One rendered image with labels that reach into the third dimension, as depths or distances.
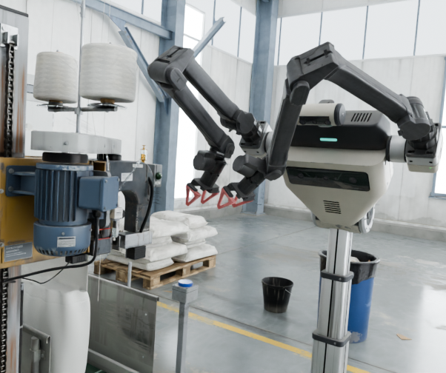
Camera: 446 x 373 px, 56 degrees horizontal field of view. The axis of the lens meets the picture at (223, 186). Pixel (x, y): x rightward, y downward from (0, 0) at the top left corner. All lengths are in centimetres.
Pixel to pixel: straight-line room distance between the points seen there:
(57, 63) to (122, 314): 118
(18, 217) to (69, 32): 532
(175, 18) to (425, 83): 497
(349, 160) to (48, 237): 95
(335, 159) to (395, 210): 781
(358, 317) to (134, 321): 197
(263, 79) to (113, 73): 904
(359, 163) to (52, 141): 93
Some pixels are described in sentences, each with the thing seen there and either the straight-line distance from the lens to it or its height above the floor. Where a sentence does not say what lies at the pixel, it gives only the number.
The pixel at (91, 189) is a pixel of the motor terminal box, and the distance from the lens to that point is 115.
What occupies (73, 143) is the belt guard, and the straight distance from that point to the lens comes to 115.
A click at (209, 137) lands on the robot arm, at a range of 143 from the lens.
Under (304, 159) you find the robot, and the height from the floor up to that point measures 139.
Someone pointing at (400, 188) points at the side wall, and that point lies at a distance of 921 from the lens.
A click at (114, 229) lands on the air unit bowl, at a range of 149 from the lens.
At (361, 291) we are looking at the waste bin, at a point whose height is 42.
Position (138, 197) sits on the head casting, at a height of 120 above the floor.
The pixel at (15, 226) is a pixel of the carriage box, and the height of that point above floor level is 114.
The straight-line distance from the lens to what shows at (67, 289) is 181.
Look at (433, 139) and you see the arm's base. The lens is 138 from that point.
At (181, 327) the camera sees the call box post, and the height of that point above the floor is 66.
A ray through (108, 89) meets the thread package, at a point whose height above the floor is 155.
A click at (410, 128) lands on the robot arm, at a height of 149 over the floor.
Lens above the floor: 139
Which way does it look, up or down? 4 degrees down
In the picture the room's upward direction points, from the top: 4 degrees clockwise
